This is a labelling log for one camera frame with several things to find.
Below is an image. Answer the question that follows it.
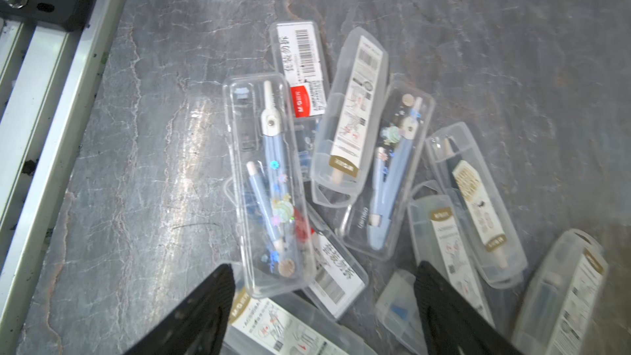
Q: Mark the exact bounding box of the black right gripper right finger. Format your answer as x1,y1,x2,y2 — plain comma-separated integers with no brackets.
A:
413,261,519,355

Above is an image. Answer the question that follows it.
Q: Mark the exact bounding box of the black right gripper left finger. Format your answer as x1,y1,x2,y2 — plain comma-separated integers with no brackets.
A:
127,263,236,354

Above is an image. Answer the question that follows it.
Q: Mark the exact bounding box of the clear case light blue compass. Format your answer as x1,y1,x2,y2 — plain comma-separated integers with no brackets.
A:
336,76,435,261

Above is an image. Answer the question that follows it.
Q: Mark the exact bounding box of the clear case blue sticker compass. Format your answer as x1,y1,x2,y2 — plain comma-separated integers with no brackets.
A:
223,72,316,298

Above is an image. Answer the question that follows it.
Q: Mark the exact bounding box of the clear case gold label lower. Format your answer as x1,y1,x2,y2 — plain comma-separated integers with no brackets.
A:
407,180,495,325

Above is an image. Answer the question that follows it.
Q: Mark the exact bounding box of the clear case white barcode label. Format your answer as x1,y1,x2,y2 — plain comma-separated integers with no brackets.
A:
311,27,389,208

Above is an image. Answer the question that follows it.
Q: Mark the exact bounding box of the clear case red mark label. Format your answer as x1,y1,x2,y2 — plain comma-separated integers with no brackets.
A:
269,21,330,182

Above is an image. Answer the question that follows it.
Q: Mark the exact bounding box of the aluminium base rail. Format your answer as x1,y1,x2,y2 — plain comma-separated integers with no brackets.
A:
1,0,125,354

